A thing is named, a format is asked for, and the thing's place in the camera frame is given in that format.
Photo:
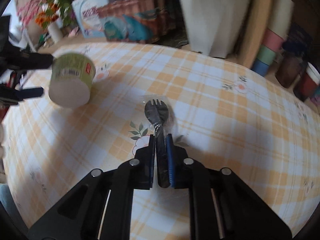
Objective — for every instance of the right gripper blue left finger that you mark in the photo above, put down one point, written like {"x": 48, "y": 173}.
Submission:
{"x": 150, "y": 160}

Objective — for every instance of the pink cherry blossom bouquet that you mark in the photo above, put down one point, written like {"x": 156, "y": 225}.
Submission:
{"x": 28, "y": 11}

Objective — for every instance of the green paper noodle cup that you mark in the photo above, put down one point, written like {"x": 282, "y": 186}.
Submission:
{"x": 71, "y": 80}

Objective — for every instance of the wooden shelf unit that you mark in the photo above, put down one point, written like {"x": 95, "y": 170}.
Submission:
{"x": 305, "y": 15}

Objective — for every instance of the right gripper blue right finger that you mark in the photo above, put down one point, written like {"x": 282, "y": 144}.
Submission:
{"x": 171, "y": 162}

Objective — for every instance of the white blue probiotic box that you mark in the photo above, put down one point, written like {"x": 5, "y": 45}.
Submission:
{"x": 86, "y": 14}

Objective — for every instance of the white angular flower vase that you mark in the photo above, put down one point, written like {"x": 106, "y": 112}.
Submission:
{"x": 213, "y": 26}

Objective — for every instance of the low wooden cabinet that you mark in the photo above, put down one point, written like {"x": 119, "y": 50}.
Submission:
{"x": 67, "y": 41}

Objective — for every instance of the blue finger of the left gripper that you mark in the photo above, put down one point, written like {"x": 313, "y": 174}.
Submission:
{"x": 30, "y": 93}
{"x": 36, "y": 61}

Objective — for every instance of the orange plaid tablecloth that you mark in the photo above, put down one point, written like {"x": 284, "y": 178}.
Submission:
{"x": 225, "y": 115}

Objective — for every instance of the black plastic fork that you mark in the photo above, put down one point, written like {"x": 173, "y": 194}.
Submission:
{"x": 157, "y": 113}

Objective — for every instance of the red cup white rim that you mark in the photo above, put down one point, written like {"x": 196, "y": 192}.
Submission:
{"x": 308, "y": 83}

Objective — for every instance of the dark brown cup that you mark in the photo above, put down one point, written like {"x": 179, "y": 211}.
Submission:
{"x": 290, "y": 67}

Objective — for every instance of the pink teal gift box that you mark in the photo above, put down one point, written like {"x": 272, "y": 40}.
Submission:
{"x": 139, "y": 21}

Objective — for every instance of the stack of pastel cups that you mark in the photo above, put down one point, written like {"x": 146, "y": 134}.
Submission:
{"x": 274, "y": 36}

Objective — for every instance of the small white vase orange flowers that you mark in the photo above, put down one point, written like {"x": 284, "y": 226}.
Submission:
{"x": 50, "y": 25}

